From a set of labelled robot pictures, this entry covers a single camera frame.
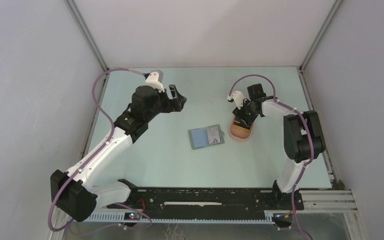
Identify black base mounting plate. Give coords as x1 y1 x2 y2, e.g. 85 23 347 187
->
124 187 304 221

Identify white printed credit card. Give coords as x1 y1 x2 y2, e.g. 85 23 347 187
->
206 126 221 145

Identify aluminium frame rail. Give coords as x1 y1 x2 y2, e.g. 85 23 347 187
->
85 189 359 224

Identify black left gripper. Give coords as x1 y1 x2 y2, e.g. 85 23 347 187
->
144 84 186 122

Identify black gold-print credit card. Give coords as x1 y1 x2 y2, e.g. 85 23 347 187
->
233 119 251 130

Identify pink oval plastic tray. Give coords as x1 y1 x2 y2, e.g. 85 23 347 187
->
229 117 253 142

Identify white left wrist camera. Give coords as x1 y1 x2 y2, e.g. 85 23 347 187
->
144 70 166 93

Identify green leather card holder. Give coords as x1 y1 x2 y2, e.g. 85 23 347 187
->
188 124 225 150

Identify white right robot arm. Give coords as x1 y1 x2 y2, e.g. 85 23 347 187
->
227 83 326 209

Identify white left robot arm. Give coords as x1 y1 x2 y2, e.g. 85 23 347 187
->
50 84 187 222

